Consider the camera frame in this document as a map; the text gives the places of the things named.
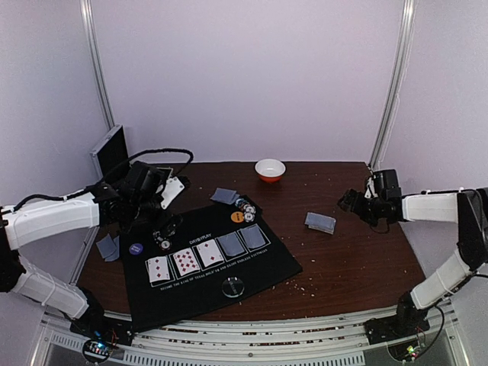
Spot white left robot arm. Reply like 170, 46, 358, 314
1, 178, 187, 339

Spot three of diamonds card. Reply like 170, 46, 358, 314
146, 256, 171, 284

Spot blue patterned playing card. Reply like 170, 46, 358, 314
104, 246, 120, 262
210, 188, 239, 204
96, 234, 119, 259

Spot grey playing card deck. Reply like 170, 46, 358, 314
305, 212, 336, 234

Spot nine of diamonds card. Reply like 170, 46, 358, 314
172, 248, 201, 277

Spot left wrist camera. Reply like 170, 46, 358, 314
124, 161, 165, 197

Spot orange big blind button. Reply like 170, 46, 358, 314
230, 211, 245, 223

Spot two of diamonds card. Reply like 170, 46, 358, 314
196, 239, 224, 268

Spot right aluminium frame post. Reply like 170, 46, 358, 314
368, 0, 417, 171

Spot left aluminium frame post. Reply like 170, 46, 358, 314
79, 0, 115, 130

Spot black dealer button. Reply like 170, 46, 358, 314
221, 276, 245, 298

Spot black poker play mat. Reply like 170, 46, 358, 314
120, 204, 302, 332

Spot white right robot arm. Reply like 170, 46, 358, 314
338, 187, 487, 337

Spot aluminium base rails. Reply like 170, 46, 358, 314
30, 299, 464, 366

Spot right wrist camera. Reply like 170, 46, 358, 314
373, 169, 402, 201

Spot poker chip pile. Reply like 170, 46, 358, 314
234, 197, 256, 222
152, 230, 175, 251

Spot face-down board card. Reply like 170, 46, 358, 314
217, 233, 245, 257
239, 225, 266, 249

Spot aluminium frame post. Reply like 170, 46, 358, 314
368, 0, 417, 171
79, 0, 115, 130

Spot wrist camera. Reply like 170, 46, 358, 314
373, 169, 402, 201
124, 161, 165, 197

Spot purple small blind button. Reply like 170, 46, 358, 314
128, 242, 144, 255

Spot aluminium poker chip case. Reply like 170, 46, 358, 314
90, 125, 135, 184

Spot white and red bowl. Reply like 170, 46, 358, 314
255, 159, 286, 183

